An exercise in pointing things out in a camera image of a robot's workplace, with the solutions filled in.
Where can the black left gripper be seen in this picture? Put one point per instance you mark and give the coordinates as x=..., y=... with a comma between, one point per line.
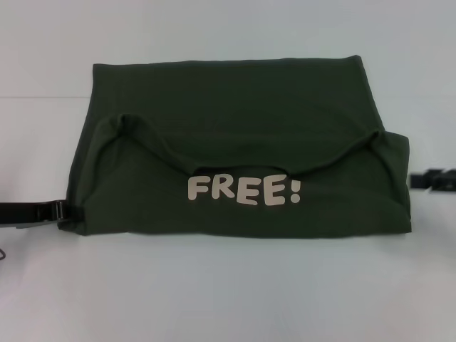
x=28, y=213

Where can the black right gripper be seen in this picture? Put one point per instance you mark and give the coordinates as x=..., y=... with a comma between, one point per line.
x=443, y=180

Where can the dark green shirt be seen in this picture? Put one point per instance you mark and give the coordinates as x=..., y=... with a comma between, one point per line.
x=235, y=142

